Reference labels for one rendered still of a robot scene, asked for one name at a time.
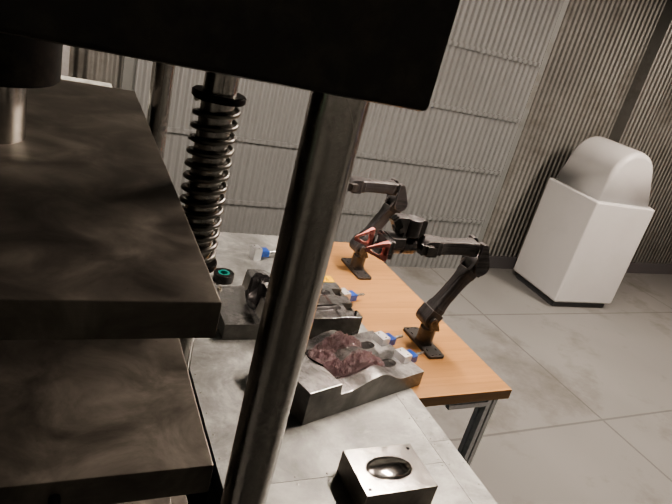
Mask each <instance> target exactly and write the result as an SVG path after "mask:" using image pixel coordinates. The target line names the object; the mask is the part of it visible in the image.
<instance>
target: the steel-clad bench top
mask: <svg viewBox="0 0 672 504"><path fill-rule="evenodd" d="M278 237H279V236H274V235H259V234H244V233H230V232H220V234H219V237H218V238H217V241H218V245H217V247H216V249H215V251H216V256H215V259H216V260H217V267H216V268H227V269H230V270H232V271H233V272H234V279H233V283H232V284H229V285H221V284H218V283H216V282H214V281H213V282H214V285H215V286H239V285H242V283H243V280H244V277H245V274H246V271H247V269H262V270H265V271H267V272H269V273H271V269H272V265H273V260H274V256H275V253H270V254H269V257H261V260H260V261H253V260H252V259H251V258H250V257H249V256H248V255H249V250H250V245H255V244H258V245H259V246H260V247H266V248H267V249H268V250H269V251H276V247H277V242H278ZM255 342H256V339H248V340H222V338H221V335H220V333H219V330H218V327H217V331H216V336H215V338H195V341H194V347H193V353H192V359H191V365H190V373H191V376H192V380H193V384H194V387H195V391H196V395H197V398H198V402H199V405H200V409H201V413H202V416H203V420H204V424H205V427H206V431H207V434H208V438H209V442H210V445H211V449H212V453H213V456H214V460H215V464H216V467H217V471H218V474H219V478H220V482H221V485H222V489H223V488H224V483H225V479H226V474H227V469H228V465H229V460H230V456H231V451H232V447H233V442H234V438H235V433H236V429H237V424H238V419H239V415H240V410H241V406H242V401H243V397H244V392H245V388H246V383H247V378H248V374H249V369H250V365H251V360H252V356H253V351H254V347H255ZM408 443H410V445H411V446H412V448H413V449H414V451H415V452H416V454H417V455H418V457H419V458H420V460H421V461H422V463H423V464H424V466H425V467H426V469H427V470H428V472H429V473H430V475H431V476H432V478H433V479H434V481H435V482H436V484H437V485H438V488H437V490H436V493H435V495H434V498H433V500H432V503H431V504H497V502H496V501H495V500H494V498H493V497H492V496H491V494H490V493H489V492H488V490H487V489H486V488H485V486H484V485H483V484H482V482H481V481H480V480H479V478H478V477H477V476H476V474H475V473H474V472H473V470H472V469H471V468H470V466H469V465H468V464H467V462H466V461H465V460H464V458H463V457H462V456H461V454H460V453H459V452H458V450H457V449H456V448H455V446H454V445H453V444H452V442H451V441H450V440H449V438H448V437H447V436H446V434H445V433H444V432H443V430H442V429H441V428H440V426H439V425H438V424H437V422H436V421H435V420H434V418H433V417H432V416H431V414H430V413H429V412H428V410H427V409H426V408H425V406H424V405H423V404H422V402H421V401H420V400H419V398H418V397H417V396H416V394H415V393H414V392H413V390H412V389H411V388H408V389H405V390H403V391H400V392H397V393H394V394H391V395H388V396H385V397H382V398H380V399H377V400H374V401H371V402H368V403H365V404H362V405H359V406H357V407H354V408H351V409H348V410H345V411H342V412H339V413H336V414H334V415H331V416H328V417H325V418H322V419H319V420H316V421H313V422H311V423H308V424H305V425H301V424H300V423H299V422H298V421H297V420H296V419H295V417H294V416H293V415H292V414H291V413H289V417H288V421H287V425H286V428H285V432H284V436H283V440H282V444H281V448H280V451H279V455H278V459H277V463H276V467H275V471H274V475H273V478H272V482H271V486H270V490H269V494H268V498H267V501H266V504H353V503H352V501H351V499H350V497H349V495H348V493H347V491H346V489H345V487H344V485H343V483H342V481H341V479H340V477H339V475H338V473H337V468H338V465H339V462H340V459H341V455H342V452H343V450H350V449H360V448H369V447H379V446H388V445H398V444H408Z"/></svg>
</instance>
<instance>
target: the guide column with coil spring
mask: <svg viewBox="0 0 672 504"><path fill-rule="evenodd" d="M239 81H240V78H238V77H233V76H228V75H222V74H217V73H212V72H206V71H205V75H204V82H203V88H202V89H203V90H205V91H207V92H210V93H213V94H216V95H221V96H227V97H236V96H237V93H238V87H239ZM234 110H235V107H230V106H223V105H218V104H213V103H210V102H206V101H203V100H201V102H200V108H199V111H203V112H208V113H214V114H233V113H234ZM232 122H233V119H231V120H218V119H210V118H205V117H201V116H198V122H197V124H200V125H204V126H210V127H220V128H223V127H232ZM230 133H231V132H230ZM230 133H212V132H205V131H201V130H197V129H196V135H195V137H198V138H201V139H207V140H217V141H221V140H229V139H230ZM193 150H196V151H200V152H205V153H226V152H227V151H228V146H209V145H203V144H198V143H195V142H194V148H193ZM225 162H226V158H224V159H208V158H201V157H197V156H193V155H192V163H195V164H199V165H205V166H221V165H225ZM223 174H224V171H217V172H211V171H201V170H196V169H193V168H190V175H192V176H195V177H199V178H207V179H215V178H221V177H223ZM221 185H222V183H218V184H204V183H197V182H193V181H190V180H189V182H188V187H189V188H192V189H195V190H202V191H215V190H219V189H221ZM219 197H220V195H216V196H200V195H195V194H191V193H188V192H187V195H186V199H187V200H190V201H194V202H200V203H212V202H217V201H219ZM217 208H218V207H214V208H198V207H192V206H188V205H186V204H185V208H184V211H186V212H189V213H193V214H200V215H208V214H214V213H216V212H217ZM187 219H188V222H189V224H190V225H193V226H210V225H213V224H215V220H216V218H215V219H211V220H196V219H191V218H187ZM192 232H193V234H194V236H195V238H205V237H209V236H212V235H213V232H214V230H212V231H204V232H199V231H192ZM211 243H212V241H211V242H206V243H197V244H198V246H199V249H204V248H208V247H210V246H211ZM179 340H180V343H181V347H182V351H183V354H184V358H185V362H186V365H187V369H188V373H189V370H190V365H191V359H192V353H193V347H194V341H195V338H179Z"/></svg>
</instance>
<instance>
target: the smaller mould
mask: <svg viewBox="0 0 672 504"><path fill-rule="evenodd" d="M337 473H338V475H339V477H340V479H341V481H342V483H343V485H344V487H345V489H346V491H347V493H348V495H349V497H350V499H351V501H352V503H353V504H431V503H432V500H433V498H434V495H435V493H436V490H437V488H438V485H437V484H436V482H435V481H434V479H433V478H432V476H431V475H430V473H429V472H428V470H427V469H426V467H425V466H424V464H423V463H422V461H421V460H420V458H419V457H418V455H417V454H416V452H415V451H414V449H413V448H412V446H411V445H410V443H408V444H398V445H388V446H379V447H369V448H360V449H350V450H343V452H342V455H341V459H340V462H339V465H338V468H337Z"/></svg>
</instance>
